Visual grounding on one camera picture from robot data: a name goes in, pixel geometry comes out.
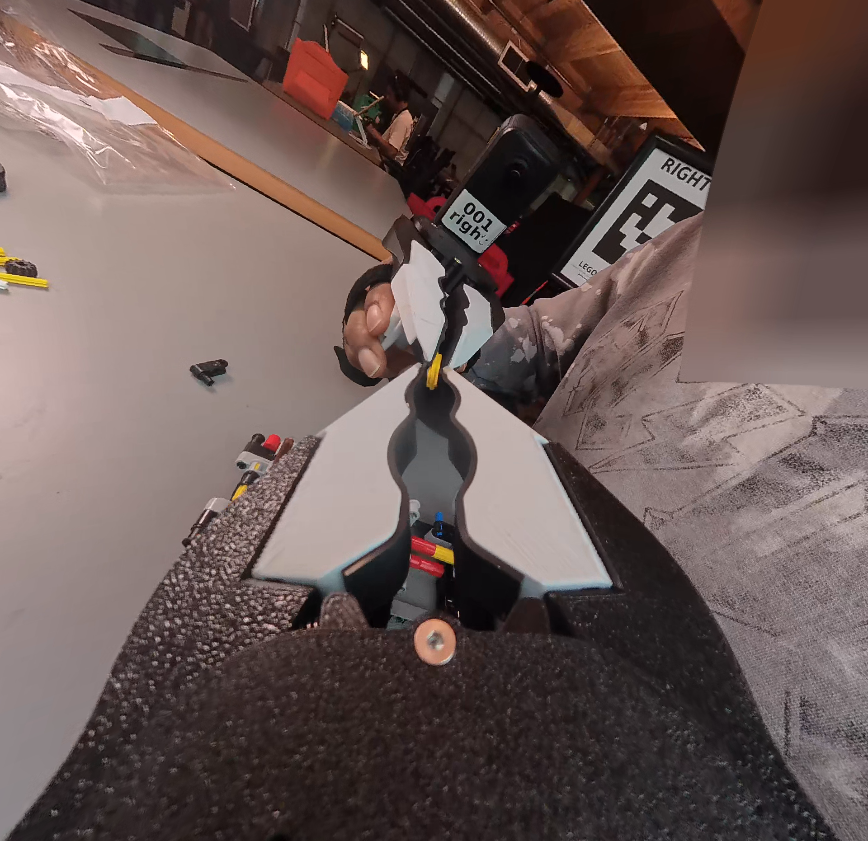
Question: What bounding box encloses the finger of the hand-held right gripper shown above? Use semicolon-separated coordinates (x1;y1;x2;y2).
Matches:
442;287;493;374
380;244;452;362

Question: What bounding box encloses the clear plastic bag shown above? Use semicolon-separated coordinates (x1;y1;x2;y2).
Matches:
0;0;238;194

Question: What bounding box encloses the person's grey sweatshirt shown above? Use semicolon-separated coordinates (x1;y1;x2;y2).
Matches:
532;373;868;841

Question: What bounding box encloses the metal ventilation duct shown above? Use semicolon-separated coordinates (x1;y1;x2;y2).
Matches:
400;0;523;66

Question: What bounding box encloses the person's right hand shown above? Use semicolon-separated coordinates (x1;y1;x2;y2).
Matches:
341;285;420;381

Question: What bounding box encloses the grey desk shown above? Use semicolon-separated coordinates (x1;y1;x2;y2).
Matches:
0;0;435;822

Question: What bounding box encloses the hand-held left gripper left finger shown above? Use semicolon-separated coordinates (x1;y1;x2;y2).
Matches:
248;366;416;594

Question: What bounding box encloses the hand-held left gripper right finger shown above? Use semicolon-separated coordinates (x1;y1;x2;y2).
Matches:
442;366;617;596

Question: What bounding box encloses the person's right forearm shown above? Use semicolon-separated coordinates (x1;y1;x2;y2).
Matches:
468;211;706;422

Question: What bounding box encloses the orange plastic crate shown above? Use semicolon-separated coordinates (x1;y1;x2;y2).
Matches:
281;38;350;120

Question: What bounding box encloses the toy brick car chassis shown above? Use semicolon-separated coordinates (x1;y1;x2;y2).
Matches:
182;432;463;630

